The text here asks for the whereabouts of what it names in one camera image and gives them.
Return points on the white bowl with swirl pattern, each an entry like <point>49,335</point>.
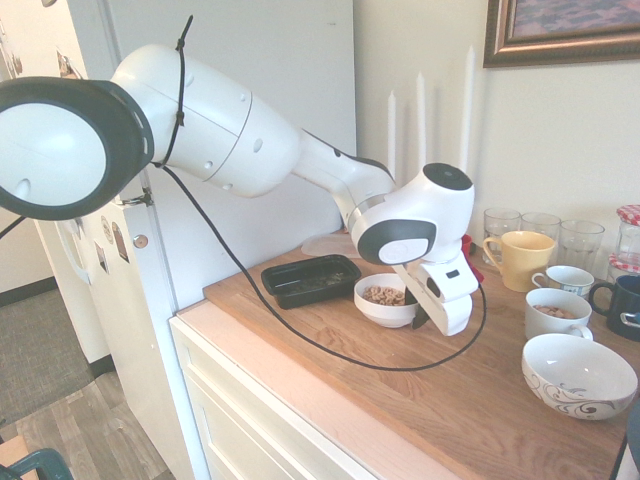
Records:
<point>575,380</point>

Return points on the red mug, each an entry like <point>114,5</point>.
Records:
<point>467,245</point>

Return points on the large jar red checkered lid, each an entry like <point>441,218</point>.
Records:
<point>630,235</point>

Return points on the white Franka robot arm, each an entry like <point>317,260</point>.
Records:
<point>210,130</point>

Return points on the grey floor rug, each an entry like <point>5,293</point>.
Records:
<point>35,350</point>

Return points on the framed painting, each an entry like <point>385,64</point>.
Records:
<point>565,30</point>

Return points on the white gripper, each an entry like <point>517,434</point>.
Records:
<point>452,317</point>

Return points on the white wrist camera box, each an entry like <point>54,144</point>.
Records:
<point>450,285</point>

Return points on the plain white bowl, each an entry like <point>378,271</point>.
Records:
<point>385,315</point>

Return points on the brown cereal rings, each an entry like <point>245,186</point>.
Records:
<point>382,295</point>

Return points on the black plastic food container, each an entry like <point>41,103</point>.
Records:
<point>300,295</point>

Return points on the small jar red checkered lid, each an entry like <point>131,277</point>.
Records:
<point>625,262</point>

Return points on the arched brown fridge magnet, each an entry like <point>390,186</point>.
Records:
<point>120,244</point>

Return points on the tall white taper candle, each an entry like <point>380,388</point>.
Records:
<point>468,110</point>

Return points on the short white taper candle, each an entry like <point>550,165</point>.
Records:
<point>391,130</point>

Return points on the dark rectangular fridge magnet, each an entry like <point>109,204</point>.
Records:
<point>101,257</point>

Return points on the medium white taper candle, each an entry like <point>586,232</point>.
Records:
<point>421,120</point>

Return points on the white mug holding cereal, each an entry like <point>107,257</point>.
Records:
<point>550,325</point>

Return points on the white drawer cabinet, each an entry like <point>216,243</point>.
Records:
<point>240,410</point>

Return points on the yellow mug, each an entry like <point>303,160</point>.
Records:
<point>522,260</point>

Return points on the dark blue mug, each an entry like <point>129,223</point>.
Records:
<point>617,300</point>

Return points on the white cup with blue pattern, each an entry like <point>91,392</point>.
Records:
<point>567,282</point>

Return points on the clear drinking glass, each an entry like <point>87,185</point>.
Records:
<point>582,245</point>
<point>500,222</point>
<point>540,222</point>

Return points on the round fridge magnet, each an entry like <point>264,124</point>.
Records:
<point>105,226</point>

